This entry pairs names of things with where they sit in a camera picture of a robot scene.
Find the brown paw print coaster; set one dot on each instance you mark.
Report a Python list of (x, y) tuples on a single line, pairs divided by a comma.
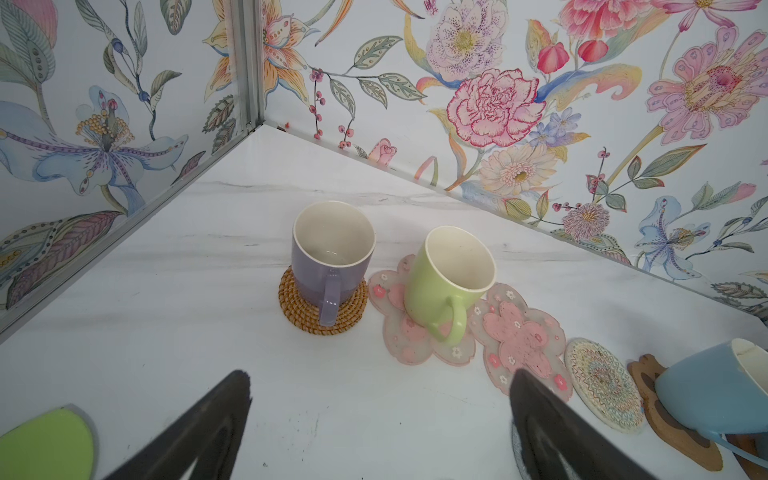
[(644, 372)]

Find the pink flower coaster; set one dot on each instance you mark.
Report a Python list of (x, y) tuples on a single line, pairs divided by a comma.
[(516, 337), (408, 342)]

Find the pink flower coaster front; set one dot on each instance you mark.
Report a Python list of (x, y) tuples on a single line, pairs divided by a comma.
[(408, 342)]

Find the green silicone spatula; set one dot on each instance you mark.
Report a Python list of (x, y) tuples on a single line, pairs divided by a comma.
[(56, 445)]

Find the grey blue woven coaster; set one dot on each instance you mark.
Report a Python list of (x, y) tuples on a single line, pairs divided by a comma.
[(517, 452)]

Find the green mug white inside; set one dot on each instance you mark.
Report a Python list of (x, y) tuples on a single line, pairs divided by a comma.
[(451, 272)]

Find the blue handle mug front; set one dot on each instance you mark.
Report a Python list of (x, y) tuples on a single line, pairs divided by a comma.
[(718, 392)]

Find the round rattan woven coaster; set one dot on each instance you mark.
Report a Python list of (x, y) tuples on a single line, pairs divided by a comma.
[(305, 316)]

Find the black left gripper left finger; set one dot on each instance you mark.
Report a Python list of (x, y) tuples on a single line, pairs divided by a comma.
[(203, 443)]

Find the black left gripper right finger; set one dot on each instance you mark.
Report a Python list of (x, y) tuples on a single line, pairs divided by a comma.
[(557, 443)]

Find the purple handle mug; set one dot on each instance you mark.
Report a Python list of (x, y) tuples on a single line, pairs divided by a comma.
[(332, 245)]

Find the multicolour woven round coaster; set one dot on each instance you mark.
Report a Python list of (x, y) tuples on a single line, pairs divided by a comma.
[(604, 385)]

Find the aluminium corner post left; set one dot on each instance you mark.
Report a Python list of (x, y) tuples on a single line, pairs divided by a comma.
[(245, 59)]

